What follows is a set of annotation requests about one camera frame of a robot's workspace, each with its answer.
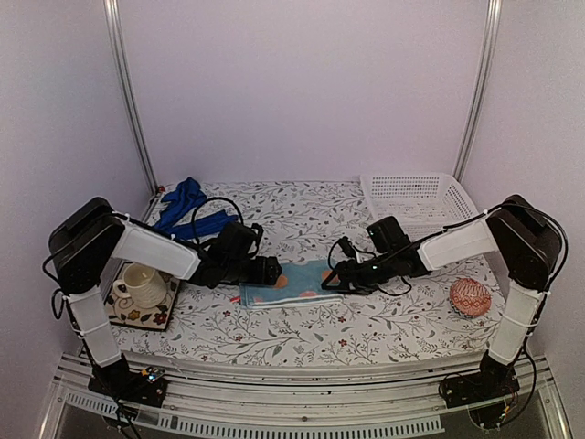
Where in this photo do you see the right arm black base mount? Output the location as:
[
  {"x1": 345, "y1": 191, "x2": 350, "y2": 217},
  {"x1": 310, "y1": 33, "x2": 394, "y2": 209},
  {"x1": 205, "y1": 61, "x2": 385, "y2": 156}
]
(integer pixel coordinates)
[{"x1": 438, "y1": 352, "x2": 520, "y2": 408}]

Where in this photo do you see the aluminium frame post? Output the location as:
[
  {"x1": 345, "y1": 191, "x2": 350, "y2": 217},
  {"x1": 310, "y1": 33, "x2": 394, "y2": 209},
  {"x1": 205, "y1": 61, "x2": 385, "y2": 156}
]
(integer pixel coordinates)
[
  {"x1": 103, "y1": 0, "x2": 158, "y2": 196},
  {"x1": 452, "y1": 0, "x2": 503, "y2": 182}
]

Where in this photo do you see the floral patterned tablecloth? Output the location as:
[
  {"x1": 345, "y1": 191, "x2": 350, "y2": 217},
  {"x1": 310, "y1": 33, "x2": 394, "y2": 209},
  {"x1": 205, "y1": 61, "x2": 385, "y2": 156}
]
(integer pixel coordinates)
[{"x1": 113, "y1": 182, "x2": 505, "y2": 368}]

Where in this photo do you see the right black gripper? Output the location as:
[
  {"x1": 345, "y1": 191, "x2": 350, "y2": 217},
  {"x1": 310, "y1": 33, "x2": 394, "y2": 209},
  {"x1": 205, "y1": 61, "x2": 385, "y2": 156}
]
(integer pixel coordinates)
[{"x1": 322, "y1": 251, "x2": 398, "y2": 295}]

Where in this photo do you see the right aluminium frame post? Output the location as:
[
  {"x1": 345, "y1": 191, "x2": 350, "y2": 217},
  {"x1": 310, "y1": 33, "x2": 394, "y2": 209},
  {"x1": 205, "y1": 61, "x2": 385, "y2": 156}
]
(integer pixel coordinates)
[{"x1": 452, "y1": 0, "x2": 503, "y2": 182}]

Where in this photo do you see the front aluminium rail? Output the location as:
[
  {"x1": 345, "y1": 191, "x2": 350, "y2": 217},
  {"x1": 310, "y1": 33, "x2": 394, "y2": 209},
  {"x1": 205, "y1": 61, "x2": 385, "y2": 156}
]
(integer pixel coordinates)
[{"x1": 38, "y1": 351, "x2": 572, "y2": 439}]

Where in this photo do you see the left black braided cable loop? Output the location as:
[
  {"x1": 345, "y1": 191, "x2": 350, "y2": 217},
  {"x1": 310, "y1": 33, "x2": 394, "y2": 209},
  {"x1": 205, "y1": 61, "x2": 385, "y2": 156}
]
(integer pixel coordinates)
[{"x1": 190, "y1": 196, "x2": 244, "y2": 248}]

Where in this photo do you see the white plastic perforated basket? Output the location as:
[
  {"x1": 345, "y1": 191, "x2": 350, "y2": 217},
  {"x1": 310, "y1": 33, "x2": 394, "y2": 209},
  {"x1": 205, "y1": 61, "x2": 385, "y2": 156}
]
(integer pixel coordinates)
[{"x1": 360, "y1": 173, "x2": 478, "y2": 241}]

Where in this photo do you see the cream ribbed mug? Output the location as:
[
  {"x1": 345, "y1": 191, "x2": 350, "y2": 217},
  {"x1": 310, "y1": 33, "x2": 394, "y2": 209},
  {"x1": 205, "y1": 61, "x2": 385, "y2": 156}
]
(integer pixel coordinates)
[{"x1": 112, "y1": 262, "x2": 167, "y2": 308}]

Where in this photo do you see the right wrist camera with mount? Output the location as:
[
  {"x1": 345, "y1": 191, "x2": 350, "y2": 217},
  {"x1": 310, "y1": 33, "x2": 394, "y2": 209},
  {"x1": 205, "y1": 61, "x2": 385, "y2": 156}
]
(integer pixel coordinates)
[{"x1": 336, "y1": 236, "x2": 363, "y2": 263}]

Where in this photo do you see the dark blue towel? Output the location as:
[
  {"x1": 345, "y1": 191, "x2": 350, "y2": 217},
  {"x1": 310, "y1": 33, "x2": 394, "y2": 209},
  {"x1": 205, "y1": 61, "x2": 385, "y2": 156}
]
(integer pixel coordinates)
[{"x1": 154, "y1": 177, "x2": 239, "y2": 241}]

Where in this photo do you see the red white patterned bowl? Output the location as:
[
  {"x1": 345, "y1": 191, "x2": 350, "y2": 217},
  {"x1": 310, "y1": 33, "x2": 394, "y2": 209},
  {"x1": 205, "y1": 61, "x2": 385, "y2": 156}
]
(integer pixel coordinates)
[{"x1": 449, "y1": 278, "x2": 492, "y2": 318}]

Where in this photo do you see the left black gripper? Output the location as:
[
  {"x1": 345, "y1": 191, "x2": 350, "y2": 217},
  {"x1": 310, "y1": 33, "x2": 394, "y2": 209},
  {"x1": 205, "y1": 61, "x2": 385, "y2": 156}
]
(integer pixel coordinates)
[{"x1": 223, "y1": 255, "x2": 281, "y2": 284}]

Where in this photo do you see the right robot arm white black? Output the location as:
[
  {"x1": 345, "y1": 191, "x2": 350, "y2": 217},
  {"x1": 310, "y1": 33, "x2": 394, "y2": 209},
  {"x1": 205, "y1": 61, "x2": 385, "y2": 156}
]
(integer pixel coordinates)
[{"x1": 321, "y1": 195, "x2": 569, "y2": 399}]

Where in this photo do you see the left aluminium frame post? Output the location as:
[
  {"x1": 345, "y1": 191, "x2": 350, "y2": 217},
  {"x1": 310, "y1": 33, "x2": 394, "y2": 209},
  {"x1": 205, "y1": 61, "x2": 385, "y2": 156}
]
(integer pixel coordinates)
[{"x1": 103, "y1": 0, "x2": 158, "y2": 196}]

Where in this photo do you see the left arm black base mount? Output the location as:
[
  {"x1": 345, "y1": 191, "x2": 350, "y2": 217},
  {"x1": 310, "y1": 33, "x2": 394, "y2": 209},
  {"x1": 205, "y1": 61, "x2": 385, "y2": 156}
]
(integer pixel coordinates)
[{"x1": 88, "y1": 355, "x2": 169, "y2": 408}]

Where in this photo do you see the light blue orange dotted towel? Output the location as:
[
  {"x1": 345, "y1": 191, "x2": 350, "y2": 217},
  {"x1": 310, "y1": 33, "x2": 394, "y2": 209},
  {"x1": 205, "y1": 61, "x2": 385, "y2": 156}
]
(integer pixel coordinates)
[{"x1": 239, "y1": 260, "x2": 343, "y2": 309}]

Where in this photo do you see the floral square coaster tile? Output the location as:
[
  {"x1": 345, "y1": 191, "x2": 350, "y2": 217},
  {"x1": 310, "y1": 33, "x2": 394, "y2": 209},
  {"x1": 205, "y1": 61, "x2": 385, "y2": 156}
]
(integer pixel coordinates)
[{"x1": 104, "y1": 262, "x2": 180, "y2": 332}]

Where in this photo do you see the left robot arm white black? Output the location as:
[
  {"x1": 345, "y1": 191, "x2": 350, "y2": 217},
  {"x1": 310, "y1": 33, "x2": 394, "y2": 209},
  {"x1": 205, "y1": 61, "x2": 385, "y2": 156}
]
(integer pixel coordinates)
[{"x1": 46, "y1": 197, "x2": 282, "y2": 397}]

